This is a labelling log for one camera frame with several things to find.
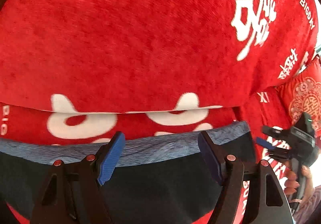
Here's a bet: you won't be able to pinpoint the red embroidered cushion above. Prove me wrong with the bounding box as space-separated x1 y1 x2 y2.
276 56 321 139

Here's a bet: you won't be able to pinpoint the black pants with grey waistband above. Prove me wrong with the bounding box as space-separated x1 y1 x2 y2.
0 121 256 224

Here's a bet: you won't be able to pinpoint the red bed cover white lettering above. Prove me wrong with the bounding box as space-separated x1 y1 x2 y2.
1 89 289 223

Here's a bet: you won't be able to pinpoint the person's right hand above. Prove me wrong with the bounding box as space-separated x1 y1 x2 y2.
284 162 314 197

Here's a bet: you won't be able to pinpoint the red quilt with white characters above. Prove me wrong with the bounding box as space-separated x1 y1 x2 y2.
1 0 318 113

